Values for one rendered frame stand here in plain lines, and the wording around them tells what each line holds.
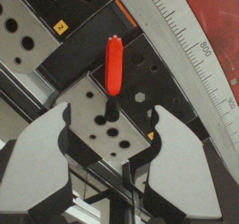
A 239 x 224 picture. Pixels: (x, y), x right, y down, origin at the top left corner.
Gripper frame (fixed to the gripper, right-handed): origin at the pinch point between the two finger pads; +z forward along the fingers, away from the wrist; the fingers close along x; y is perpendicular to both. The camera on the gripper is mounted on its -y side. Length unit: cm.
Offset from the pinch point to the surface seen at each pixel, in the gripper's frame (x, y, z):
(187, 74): 9.8, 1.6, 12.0
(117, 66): 0.5, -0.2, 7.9
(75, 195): -8.4, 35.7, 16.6
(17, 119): -91, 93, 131
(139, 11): 2.8, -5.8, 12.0
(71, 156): -7.4, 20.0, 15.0
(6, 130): -92, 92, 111
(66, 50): -20, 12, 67
